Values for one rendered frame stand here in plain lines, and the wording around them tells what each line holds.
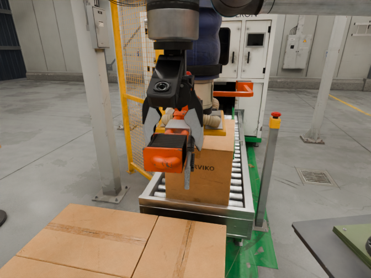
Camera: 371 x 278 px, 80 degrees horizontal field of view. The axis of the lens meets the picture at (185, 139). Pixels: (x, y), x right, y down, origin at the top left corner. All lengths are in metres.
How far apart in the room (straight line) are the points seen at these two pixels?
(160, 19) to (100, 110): 1.81
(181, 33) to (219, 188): 1.08
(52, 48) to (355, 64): 13.18
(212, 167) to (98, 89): 1.28
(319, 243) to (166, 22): 0.97
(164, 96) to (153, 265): 0.95
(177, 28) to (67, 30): 12.30
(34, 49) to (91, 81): 11.91
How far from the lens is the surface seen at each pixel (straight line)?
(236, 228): 1.45
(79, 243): 1.36
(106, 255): 1.26
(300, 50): 9.90
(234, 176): 1.80
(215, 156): 1.25
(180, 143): 0.43
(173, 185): 1.40
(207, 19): 0.91
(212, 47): 0.93
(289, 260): 2.04
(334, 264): 1.05
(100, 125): 2.21
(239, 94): 1.06
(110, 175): 2.41
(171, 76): 0.37
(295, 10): 0.60
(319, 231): 1.15
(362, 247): 1.13
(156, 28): 0.40
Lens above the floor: 1.46
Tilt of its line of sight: 22 degrees down
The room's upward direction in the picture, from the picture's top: straight up
